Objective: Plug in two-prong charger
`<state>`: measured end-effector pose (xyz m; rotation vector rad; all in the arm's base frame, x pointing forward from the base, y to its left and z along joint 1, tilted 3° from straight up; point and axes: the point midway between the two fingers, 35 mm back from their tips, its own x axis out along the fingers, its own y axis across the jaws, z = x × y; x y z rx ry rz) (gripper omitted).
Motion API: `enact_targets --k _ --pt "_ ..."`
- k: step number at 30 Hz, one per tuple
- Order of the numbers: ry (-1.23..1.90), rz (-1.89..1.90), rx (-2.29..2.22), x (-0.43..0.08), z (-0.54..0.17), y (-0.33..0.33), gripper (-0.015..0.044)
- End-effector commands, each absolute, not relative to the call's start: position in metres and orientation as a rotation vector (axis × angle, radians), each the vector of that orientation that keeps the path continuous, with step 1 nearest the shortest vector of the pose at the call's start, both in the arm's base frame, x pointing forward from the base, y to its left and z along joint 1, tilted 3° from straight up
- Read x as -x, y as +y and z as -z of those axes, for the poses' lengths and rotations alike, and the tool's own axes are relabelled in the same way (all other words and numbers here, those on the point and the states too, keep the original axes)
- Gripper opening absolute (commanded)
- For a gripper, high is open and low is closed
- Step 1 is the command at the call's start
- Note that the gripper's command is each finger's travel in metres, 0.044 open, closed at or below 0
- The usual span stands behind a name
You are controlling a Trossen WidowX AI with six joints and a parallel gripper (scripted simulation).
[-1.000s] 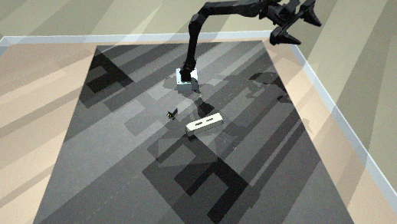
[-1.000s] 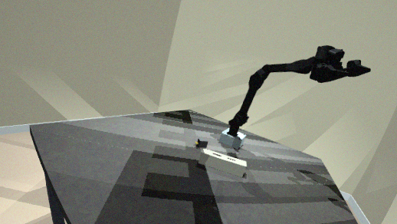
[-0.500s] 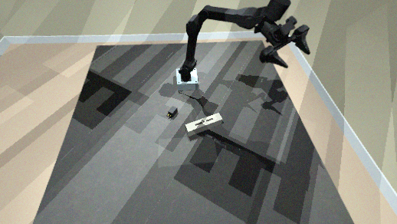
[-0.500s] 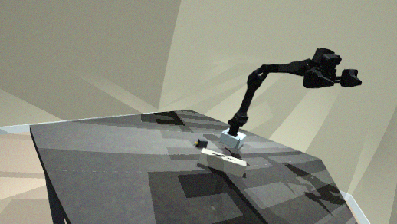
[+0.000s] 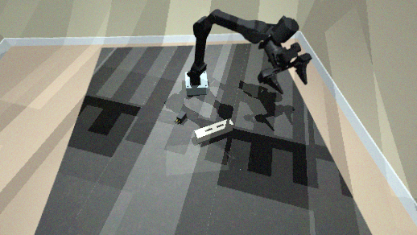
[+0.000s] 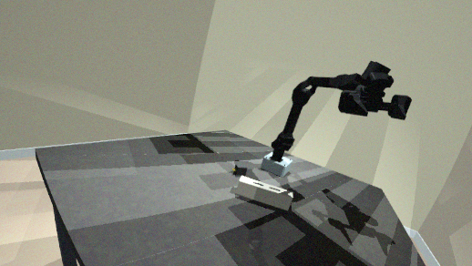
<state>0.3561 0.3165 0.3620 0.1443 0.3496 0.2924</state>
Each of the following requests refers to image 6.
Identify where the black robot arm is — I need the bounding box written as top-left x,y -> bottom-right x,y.
270,61 -> 394,162

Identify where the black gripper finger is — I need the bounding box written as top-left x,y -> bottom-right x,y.
390,97 -> 408,120
344,93 -> 368,117

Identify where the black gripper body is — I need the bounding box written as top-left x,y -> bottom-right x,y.
338,88 -> 412,117

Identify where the black two-prong plug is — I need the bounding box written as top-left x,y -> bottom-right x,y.
232,165 -> 247,176

